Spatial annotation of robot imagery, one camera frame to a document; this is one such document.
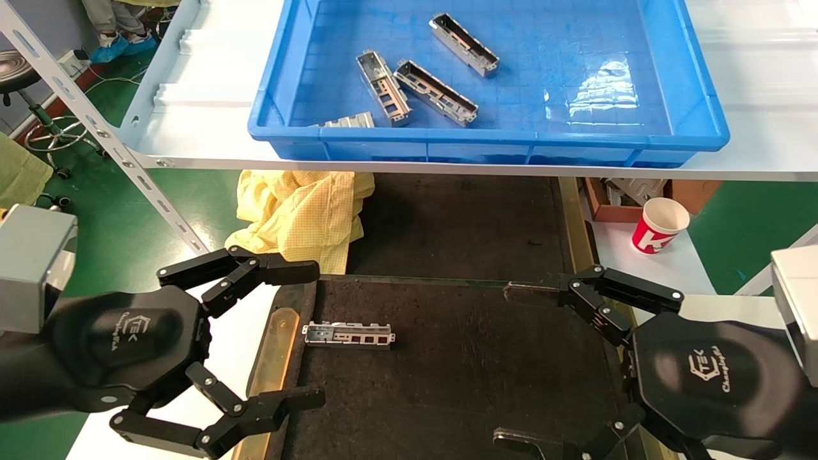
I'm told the white metal shelf rack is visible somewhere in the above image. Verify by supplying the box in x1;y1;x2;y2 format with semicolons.
0;0;818;298

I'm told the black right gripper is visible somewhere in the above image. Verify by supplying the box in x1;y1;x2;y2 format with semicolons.
492;264;818;460

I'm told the brown cardboard box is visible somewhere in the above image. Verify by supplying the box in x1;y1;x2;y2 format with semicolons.
583;178;724;223

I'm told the red and white paper cup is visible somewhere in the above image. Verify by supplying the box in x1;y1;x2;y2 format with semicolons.
631;197;691;256

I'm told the blue plastic bin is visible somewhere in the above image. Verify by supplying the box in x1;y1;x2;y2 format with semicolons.
248;0;731;169

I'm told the grey metal part in carton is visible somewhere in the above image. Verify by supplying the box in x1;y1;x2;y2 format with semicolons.
604;178;669;206

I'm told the white power strip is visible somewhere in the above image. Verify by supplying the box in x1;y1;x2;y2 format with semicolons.
56;49;92;79

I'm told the person in grey trousers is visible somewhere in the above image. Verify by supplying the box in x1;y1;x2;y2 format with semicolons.
82;0;181;65

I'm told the yellow crumpled garment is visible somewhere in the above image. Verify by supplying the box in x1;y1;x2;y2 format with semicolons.
224;169;376;277

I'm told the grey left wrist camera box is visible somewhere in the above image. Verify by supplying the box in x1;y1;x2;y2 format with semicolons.
0;204;79;337

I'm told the grey metal housing part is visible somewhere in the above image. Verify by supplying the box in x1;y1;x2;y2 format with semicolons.
356;50;412;127
429;13;501;78
316;112;376;128
302;321;396;351
392;58;481;122

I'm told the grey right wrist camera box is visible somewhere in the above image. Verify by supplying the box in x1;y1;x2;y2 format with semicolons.
770;245;818;388

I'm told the person in yellow-green gown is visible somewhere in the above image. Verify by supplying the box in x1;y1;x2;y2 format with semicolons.
0;131;56;209

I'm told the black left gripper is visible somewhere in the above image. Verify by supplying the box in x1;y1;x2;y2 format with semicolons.
48;246;327;460

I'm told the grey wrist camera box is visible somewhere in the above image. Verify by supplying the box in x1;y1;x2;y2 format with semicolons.
770;245;818;388
0;204;79;337

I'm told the thin floor cable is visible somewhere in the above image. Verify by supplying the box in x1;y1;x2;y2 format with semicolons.
88;63;153;89

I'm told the black tray with brass edges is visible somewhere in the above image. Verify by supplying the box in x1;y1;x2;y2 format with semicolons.
232;275;682;460
345;172;599;286

